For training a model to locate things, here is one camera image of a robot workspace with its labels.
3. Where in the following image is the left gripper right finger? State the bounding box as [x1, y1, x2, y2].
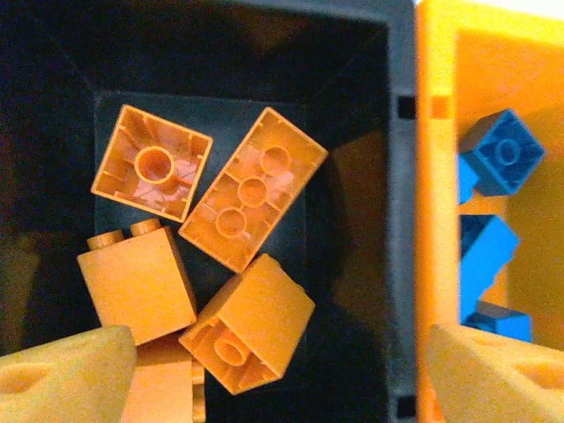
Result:
[428, 323, 564, 423]

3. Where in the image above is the yellow long lego brick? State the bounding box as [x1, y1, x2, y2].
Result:
[177, 106, 330, 274]

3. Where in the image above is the yellow plastic container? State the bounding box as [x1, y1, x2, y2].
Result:
[413, 0, 564, 423]

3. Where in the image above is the blue square lego brick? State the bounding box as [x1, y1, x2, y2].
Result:
[462, 301, 534, 345]
[457, 156, 480, 206]
[460, 108, 547, 198]

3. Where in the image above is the black plastic container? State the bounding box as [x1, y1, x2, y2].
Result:
[0, 0, 419, 423]

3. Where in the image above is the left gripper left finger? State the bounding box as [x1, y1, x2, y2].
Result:
[0, 324, 137, 423]

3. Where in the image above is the yellow square lego brick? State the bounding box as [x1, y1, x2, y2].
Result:
[178, 253, 316, 396]
[121, 332, 208, 423]
[90, 103, 215, 224]
[77, 218, 198, 347]

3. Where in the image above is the blue long lego brick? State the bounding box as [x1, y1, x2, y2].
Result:
[458, 214, 521, 327]

